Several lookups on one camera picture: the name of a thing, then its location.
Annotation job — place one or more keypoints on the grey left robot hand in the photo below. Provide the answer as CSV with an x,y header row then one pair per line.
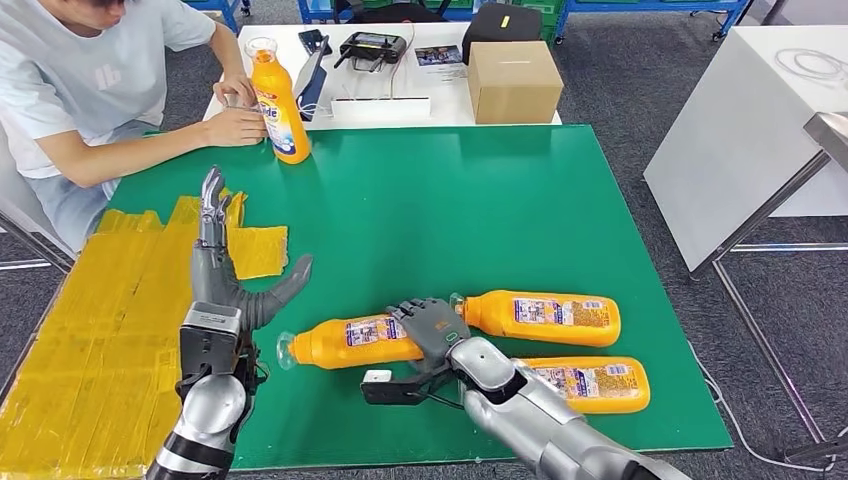
x,y
215,278

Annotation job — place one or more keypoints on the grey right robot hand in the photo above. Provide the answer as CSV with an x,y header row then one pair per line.
x,y
430,328

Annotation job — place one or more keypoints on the orange detergent bottle clear cap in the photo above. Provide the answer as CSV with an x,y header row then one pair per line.
x,y
318,344
278,86
623,391
497,318

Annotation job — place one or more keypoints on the person's right forearm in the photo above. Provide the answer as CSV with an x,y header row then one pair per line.
x,y
119,159

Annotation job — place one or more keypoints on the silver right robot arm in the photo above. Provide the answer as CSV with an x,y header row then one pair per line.
x,y
543,417

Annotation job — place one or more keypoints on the person's left forearm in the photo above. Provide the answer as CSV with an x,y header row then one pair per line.
x,y
228,53

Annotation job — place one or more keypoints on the green table mat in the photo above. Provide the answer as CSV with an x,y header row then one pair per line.
x,y
430,212

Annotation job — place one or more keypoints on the person's right hand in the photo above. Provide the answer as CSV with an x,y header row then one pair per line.
x,y
235,127

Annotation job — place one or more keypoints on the person's hand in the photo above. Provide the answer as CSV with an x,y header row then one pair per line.
x,y
235,127
235,87

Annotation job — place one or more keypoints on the person's left hand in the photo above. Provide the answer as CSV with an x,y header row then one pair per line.
x,y
235,87

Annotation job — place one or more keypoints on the white bench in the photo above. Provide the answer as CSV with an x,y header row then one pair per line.
x,y
20,218

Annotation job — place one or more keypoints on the tablet in dark case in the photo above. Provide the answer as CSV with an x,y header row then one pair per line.
x,y
311,83

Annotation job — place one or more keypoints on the long white box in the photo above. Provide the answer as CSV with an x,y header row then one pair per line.
x,y
379,110

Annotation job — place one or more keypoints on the white desk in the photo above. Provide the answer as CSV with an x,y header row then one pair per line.
x,y
437,99

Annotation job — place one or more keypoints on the person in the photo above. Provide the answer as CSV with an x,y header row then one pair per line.
x,y
79,86

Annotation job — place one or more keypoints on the dark smartphone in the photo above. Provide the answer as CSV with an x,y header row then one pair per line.
x,y
310,40

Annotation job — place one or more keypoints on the brown cardboard box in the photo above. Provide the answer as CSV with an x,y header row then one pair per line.
x,y
513,83

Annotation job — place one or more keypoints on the printed leaflet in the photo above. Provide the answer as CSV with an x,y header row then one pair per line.
x,y
437,56

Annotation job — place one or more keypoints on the black remote controller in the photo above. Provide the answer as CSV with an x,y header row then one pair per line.
x,y
371,48

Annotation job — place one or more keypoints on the black bag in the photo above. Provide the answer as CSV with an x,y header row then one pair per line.
x,y
490,30

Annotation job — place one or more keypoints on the green plastic crate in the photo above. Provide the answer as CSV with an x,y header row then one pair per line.
x,y
551,20

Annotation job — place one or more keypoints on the white side table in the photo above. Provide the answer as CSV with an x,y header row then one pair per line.
x,y
729,126

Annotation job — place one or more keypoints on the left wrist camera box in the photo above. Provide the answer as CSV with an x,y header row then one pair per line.
x,y
208,344

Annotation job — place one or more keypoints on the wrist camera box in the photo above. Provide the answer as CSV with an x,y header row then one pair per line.
x,y
208,344
391,391

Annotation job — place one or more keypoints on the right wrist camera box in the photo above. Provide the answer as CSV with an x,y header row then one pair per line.
x,y
391,391

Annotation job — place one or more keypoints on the blue metal rack frame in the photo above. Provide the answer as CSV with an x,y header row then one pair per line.
x,y
318,10
228,13
636,6

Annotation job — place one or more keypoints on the steel table frame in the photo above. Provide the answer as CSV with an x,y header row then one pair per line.
x,y
828,132

